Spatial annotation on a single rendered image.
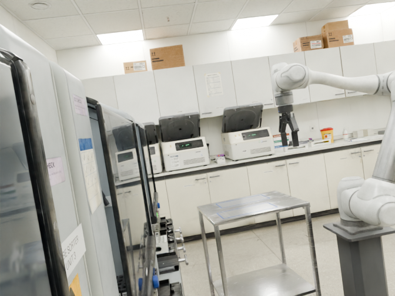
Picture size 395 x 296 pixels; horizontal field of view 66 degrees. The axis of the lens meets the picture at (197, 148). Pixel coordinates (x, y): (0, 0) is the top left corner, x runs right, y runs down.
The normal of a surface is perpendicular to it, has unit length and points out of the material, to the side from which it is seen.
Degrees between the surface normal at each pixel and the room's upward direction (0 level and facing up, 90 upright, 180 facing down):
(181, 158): 90
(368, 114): 90
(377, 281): 90
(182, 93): 90
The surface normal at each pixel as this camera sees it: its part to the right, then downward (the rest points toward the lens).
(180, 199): 0.09, 0.04
